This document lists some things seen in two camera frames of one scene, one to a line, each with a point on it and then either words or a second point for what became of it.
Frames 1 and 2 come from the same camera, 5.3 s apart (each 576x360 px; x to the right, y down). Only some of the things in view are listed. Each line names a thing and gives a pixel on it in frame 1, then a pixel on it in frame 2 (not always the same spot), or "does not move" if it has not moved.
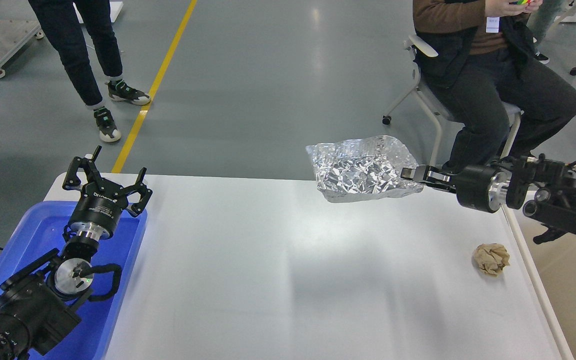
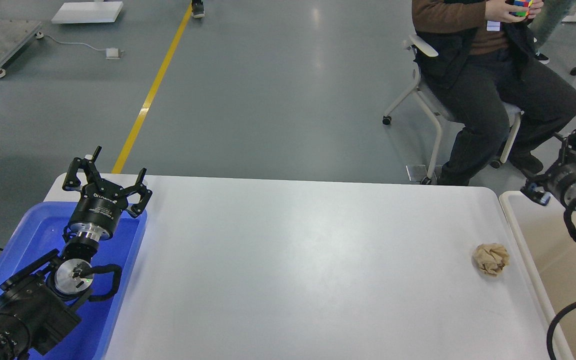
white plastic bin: [568, 276] does not move
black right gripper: [479, 188] → [573, 181]
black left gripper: [100, 203] does not move
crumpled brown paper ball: [491, 258] does not move
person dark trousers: [60, 19] → [197, 9]
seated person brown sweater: [487, 77] does not move
